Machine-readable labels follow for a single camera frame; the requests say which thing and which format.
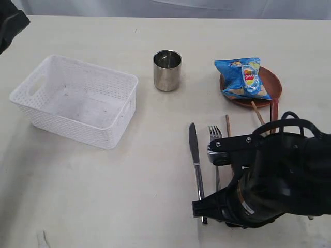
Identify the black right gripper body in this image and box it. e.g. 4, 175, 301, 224
192, 165, 285, 228

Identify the silver fork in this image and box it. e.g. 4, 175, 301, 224
208, 126, 222, 191

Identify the silver table knife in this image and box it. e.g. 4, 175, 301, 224
188, 122, 208, 225

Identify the brown wooden chopstick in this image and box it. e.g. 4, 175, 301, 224
225, 114, 231, 137
251, 101, 270, 136

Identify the brown round plate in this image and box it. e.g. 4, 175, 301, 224
225, 66, 282, 109

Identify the brown wooden spoon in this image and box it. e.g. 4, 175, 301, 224
270, 98, 279, 122

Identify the blue chip bag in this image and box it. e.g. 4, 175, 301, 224
214, 57, 271, 101

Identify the shiny steel cup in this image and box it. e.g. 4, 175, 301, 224
153, 50, 182, 91

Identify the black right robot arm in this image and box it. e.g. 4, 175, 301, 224
192, 133, 330, 228

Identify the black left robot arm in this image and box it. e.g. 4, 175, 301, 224
0, 0, 30, 54

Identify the white perforated plastic basket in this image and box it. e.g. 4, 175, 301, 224
9, 55, 139, 150

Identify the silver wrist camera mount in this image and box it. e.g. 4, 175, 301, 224
207, 135, 256, 174

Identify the black looped cable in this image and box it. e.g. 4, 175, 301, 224
252, 111, 324, 142

